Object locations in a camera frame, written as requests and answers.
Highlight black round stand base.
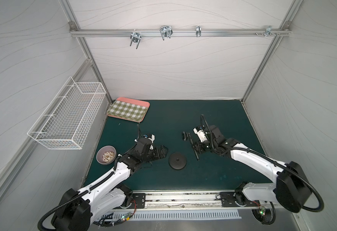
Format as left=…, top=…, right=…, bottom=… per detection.
left=168, top=152, right=187, bottom=170

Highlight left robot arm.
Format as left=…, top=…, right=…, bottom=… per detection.
left=37, top=135, right=168, bottom=231

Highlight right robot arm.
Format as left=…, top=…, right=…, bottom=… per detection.
left=191, top=125, right=324, bottom=213

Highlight metal U-bolt clamp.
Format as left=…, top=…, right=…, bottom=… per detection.
left=130, top=32, right=141, bottom=49

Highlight metal double hook clamp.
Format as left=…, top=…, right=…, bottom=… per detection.
left=159, top=25, right=173, bottom=40

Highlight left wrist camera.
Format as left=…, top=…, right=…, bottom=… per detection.
left=144, top=133, right=155, bottom=143

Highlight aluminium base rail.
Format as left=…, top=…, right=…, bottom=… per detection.
left=99, top=189, right=281, bottom=212

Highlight white slotted cable duct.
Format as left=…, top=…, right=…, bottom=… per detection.
left=96, top=209, right=241, bottom=222

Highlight white wire basket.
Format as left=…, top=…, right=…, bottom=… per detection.
left=27, top=77, right=106, bottom=150

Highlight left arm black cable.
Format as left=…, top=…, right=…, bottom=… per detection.
left=93, top=199, right=137, bottom=228

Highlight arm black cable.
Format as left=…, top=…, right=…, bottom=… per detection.
left=250, top=201, right=278, bottom=225
left=93, top=199, right=137, bottom=228

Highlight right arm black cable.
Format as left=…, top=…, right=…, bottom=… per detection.
left=250, top=201, right=278, bottom=225

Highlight small metal bracket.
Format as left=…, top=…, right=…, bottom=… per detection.
left=196, top=26, right=202, bottom=38

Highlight metal corner bracket bolts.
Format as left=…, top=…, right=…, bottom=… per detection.
left=255, top=26, right=281, bottom=38

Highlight horizontal aluminium top rail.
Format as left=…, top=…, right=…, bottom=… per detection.
left=71, top=28, right=292, bottom=38

